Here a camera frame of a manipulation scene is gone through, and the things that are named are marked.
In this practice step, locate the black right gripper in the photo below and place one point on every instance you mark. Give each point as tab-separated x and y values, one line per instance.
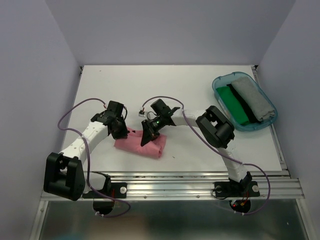
149	133

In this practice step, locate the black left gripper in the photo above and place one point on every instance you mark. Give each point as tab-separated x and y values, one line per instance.
123	134

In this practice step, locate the pink t-shirt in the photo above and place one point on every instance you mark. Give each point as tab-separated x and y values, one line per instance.
132	144

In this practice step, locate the blue translucent plastic bin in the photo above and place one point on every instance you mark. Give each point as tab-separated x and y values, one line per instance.
227	79

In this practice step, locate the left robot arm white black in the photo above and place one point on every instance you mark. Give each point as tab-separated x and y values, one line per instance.
64	175

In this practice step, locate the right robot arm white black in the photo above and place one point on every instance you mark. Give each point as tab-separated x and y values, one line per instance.
214	129

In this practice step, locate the rolled green t-shirt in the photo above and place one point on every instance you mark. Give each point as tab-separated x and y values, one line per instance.
233	105

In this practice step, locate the rolled black t-shirt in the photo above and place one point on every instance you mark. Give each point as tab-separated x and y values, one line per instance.
249	113

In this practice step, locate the rolled grey t-shirt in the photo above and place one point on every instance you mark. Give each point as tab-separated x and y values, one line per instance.
248	90

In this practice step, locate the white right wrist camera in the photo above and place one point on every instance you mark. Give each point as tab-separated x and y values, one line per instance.
142	113

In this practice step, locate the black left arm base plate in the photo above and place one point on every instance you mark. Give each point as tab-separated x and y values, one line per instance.
116	190

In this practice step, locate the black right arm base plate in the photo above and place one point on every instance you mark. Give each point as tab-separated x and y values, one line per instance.
228	189

